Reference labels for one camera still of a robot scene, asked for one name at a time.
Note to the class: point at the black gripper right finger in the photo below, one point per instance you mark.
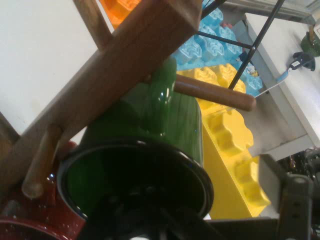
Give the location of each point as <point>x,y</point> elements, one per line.
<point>295,200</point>

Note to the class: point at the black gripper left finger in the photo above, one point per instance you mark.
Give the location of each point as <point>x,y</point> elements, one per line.
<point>150,220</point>

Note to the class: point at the green enamel mug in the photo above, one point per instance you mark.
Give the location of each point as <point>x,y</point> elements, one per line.
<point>162,120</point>

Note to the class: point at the grey side table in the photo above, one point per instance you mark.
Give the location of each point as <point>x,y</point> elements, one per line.
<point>287,112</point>

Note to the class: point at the yellow giant toy brick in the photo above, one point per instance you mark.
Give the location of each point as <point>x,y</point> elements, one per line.
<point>225,140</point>

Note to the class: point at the red enamel mug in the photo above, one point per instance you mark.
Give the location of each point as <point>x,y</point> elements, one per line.
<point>37,220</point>

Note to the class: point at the black object with tag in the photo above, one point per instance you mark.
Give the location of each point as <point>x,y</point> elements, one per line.
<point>303,58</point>

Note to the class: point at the green rounded object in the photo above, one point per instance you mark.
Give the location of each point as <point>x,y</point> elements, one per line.
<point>311,42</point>

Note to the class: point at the brown wooden mug tree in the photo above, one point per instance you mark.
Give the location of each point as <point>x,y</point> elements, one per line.
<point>125,50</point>

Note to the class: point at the light blue giant toy brick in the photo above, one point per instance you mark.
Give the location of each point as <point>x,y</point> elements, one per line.
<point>195,50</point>

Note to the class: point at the orange giant toy brick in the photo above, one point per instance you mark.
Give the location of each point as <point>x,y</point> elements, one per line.
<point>117,10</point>

